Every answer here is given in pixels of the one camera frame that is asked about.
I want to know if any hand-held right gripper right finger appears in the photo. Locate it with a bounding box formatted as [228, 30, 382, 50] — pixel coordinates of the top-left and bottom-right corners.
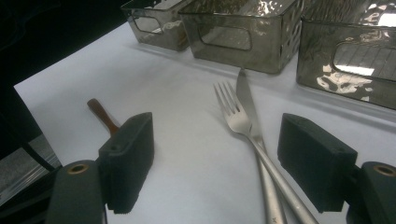
[276, 112, 359, 214]

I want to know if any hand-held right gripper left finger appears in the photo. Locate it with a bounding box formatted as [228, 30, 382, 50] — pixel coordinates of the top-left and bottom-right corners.
[97, 111, 156, 216]

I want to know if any brown wooden spoon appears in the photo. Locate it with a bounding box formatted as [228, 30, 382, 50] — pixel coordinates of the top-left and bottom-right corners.
[87, 98, 121, 136]

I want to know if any silver metal fork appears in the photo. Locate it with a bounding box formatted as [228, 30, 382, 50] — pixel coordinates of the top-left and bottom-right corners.
[213, 81, 320, 224]

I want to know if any silver metal knife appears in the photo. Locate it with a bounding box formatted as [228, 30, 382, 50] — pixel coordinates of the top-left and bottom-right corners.
[235, 68, 288, 224]

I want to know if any smoky clear plastic bin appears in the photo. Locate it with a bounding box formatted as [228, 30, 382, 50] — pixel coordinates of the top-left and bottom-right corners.
[178, 0, 305, 75]
[120, 0, 191, 52]
[295, 0, 396, 111]

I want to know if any white table sheet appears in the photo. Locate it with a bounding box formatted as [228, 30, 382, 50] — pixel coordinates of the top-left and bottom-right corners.
[13, 21, 396, 224]

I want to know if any metal floor rail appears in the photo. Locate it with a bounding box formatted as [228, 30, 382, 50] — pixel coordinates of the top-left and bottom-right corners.
[0, 133, 63, 207]

